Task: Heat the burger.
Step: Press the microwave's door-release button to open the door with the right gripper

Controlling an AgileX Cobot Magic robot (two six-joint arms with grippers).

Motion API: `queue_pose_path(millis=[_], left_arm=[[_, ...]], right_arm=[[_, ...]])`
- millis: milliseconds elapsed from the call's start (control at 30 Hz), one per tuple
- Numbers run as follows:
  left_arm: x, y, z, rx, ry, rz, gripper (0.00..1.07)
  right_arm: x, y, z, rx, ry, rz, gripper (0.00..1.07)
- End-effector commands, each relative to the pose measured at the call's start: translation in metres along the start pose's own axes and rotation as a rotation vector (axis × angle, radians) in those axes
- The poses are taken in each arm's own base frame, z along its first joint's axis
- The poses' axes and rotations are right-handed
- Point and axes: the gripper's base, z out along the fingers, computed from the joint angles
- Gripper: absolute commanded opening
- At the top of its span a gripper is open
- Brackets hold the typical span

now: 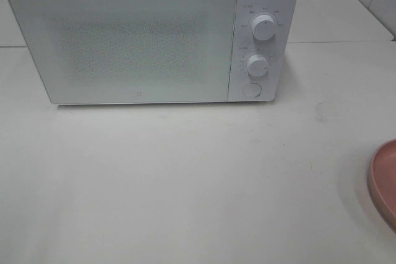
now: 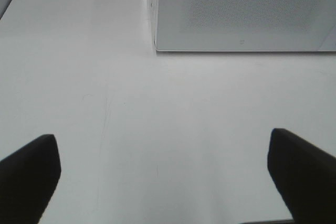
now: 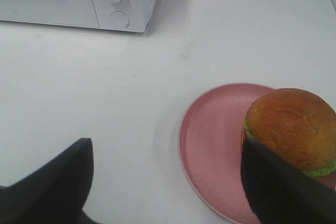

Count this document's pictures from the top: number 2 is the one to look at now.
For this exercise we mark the white microwave door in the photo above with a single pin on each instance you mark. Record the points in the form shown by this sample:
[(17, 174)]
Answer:
[(244, 25)]

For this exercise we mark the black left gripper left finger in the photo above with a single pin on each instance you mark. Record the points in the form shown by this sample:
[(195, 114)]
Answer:
[(29, 177)]

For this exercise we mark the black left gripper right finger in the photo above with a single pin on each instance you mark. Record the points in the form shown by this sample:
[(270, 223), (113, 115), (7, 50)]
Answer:
[(304, 175)]

